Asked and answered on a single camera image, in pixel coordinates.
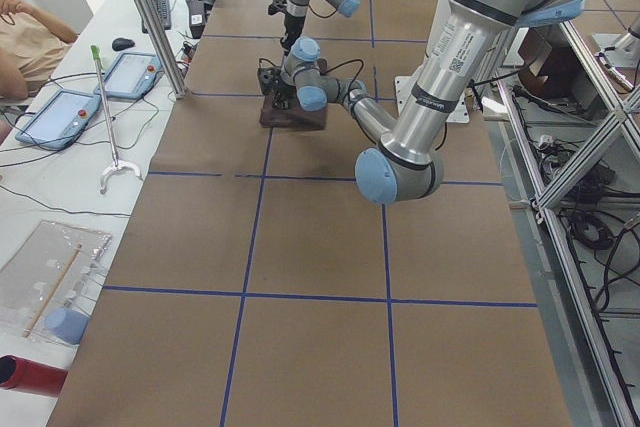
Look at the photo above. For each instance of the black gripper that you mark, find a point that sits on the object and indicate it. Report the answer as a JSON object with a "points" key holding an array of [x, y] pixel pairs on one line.
{"points": [[289, 27], [283, 90]]}

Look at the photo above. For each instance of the brown t-shirt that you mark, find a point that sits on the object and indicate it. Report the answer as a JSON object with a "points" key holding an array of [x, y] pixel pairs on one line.
{"points": [[308, 113]]}

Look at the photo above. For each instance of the blue tape line crosswise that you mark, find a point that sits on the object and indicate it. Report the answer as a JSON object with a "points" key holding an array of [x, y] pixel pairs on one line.
{"points": [[388, 280]]}

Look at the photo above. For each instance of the black keyboard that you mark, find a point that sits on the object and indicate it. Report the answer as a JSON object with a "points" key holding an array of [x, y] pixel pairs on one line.
{"points": [[163, 9]]}

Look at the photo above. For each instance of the far blue teach pendant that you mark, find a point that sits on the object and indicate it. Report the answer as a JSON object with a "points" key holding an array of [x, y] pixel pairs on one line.
{"points": [[131, 75]]}

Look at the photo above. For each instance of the blue teach pendant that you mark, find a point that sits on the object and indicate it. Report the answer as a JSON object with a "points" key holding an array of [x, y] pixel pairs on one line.
{"points": [[131, 75], [60, 121]]}

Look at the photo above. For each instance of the black computer mouse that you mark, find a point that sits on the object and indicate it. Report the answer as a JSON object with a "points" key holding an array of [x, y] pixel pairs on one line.
{"points": [[120, 44]]}

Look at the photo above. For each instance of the white reacher grabber stick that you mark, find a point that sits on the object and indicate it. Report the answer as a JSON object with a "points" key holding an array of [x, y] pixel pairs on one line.
{"points": [[117, 165]]}

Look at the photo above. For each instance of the near blue teach pendant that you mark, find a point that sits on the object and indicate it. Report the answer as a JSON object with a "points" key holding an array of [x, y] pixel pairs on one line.
{"points": [[60, 121]]}

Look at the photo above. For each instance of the person in beige shirt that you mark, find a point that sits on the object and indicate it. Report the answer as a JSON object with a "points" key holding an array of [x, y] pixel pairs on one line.
{"points": [[33, 43]]}

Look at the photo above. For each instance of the blue tape line lengthwise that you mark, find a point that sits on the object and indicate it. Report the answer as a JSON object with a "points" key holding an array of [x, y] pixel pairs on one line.
{"points": [[323, 298]]}

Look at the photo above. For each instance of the cardboard box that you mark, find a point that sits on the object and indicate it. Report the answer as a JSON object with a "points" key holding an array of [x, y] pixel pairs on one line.
{"points": [[551, 66]]}

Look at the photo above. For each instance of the wooden stick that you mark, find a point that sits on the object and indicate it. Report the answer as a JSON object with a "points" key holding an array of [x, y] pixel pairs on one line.
{"points": [[52, 290]]}

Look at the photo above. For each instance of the clear plastic bag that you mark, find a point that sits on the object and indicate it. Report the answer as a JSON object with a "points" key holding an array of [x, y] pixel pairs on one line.
{"points": [[29, 273]]}

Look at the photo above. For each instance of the blue plastic cup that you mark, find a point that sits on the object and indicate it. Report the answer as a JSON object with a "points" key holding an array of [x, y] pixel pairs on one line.
{"points": [[66, 324]]}

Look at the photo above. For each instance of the red cylinder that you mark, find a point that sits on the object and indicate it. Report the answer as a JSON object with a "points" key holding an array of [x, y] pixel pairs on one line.
{"points": [[27, 376]]}

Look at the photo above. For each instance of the aluminium frame post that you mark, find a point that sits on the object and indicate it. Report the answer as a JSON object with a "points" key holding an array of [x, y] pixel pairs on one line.
{"points": [[160, 42]]}

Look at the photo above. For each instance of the aluminium frame rail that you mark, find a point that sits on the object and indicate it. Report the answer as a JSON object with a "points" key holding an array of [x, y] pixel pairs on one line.
{"points": [[572, 170]]}

